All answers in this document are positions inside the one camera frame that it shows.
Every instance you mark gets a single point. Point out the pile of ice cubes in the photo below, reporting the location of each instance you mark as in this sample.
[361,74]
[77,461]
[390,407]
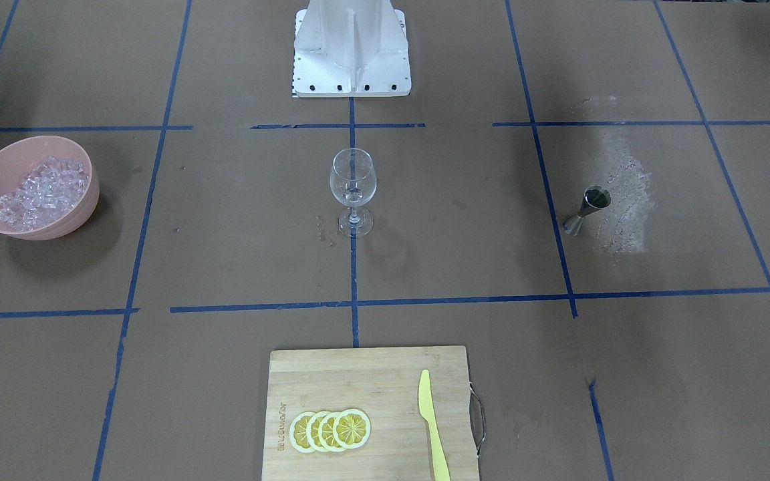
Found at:
[50,191]

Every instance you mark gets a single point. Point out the steel double jigger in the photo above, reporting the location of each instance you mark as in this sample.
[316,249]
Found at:
[594,198]

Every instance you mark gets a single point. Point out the yellow plastic knife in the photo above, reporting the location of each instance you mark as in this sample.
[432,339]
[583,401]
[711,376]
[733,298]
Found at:
[440,470]

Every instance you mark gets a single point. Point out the clear wine glass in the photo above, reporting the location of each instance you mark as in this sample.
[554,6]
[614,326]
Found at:
[353,183]

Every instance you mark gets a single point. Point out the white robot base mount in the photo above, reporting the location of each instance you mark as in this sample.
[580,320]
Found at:
[346,49]

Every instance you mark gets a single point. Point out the pink plastic bowl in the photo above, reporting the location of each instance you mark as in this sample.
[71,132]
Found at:
[19,158]

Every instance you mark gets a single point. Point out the bamboo cutting board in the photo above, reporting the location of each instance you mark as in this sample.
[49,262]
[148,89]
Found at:
[383,383]

